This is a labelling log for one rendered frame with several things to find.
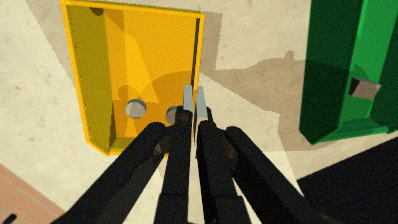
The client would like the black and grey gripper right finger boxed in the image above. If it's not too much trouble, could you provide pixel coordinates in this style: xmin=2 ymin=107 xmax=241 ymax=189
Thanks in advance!
xmin=193 ymin=86 xmax=331 ymax=224

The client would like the yellow bin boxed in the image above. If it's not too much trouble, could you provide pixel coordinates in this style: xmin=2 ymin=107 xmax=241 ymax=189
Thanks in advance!
xmin=60 ymin=0 xmax=205 ymax=156

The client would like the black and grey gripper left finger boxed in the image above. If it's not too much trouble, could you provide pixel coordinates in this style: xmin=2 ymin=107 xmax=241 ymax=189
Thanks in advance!
xmin=49 ymin=85 xmax=194 ymax=224

